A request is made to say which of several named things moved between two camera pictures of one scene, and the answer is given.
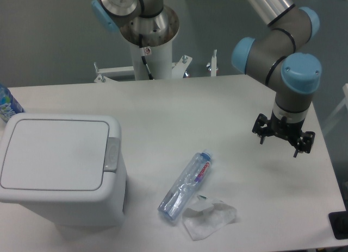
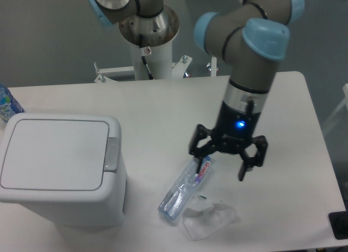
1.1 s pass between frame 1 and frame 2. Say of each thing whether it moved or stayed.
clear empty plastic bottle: stayed
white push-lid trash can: stayed
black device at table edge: stayed
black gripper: moved
